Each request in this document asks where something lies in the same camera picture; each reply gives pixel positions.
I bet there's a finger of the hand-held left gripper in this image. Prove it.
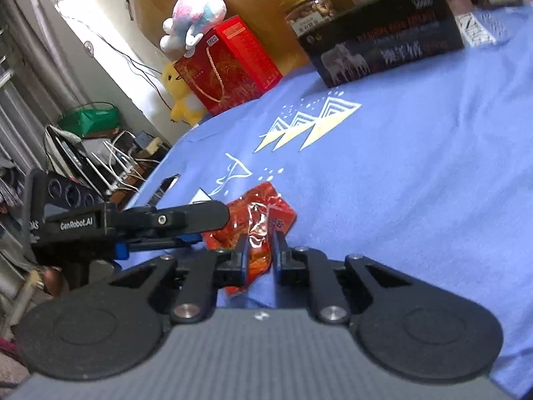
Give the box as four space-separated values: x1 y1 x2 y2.
104 199 231 244
115 233 201 259

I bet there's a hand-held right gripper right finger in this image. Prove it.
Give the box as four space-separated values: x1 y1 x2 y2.
272 231 411 324

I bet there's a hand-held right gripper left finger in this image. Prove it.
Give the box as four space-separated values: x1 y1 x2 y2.
109 235 252 324

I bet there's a red snack packet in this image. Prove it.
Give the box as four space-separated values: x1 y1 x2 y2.
202 182 297 299

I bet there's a green bag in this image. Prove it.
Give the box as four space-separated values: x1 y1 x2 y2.
57 106 122 139

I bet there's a yellow plush toy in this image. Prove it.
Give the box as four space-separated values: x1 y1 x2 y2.
162 60 209 127

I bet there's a red gift box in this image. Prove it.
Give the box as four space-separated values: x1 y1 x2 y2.
174 14 284 117

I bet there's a grey curtain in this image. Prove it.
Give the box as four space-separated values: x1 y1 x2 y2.
0 0 101 184

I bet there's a blue printed cloth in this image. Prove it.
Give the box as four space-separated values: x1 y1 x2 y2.
121 4 533 400

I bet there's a pastel plush toy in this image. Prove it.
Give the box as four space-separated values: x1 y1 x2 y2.
159 0 228 57

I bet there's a dark printed gift box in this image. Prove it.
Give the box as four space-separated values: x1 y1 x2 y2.
297 0 466 89

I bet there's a white patterned small box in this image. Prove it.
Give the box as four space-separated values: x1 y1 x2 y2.
455 10 509 49

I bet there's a bundle of white cables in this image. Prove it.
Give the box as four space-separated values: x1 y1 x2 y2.
88 130 144 196

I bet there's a black wall cable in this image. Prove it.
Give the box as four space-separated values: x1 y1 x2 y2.
53 6 178 111

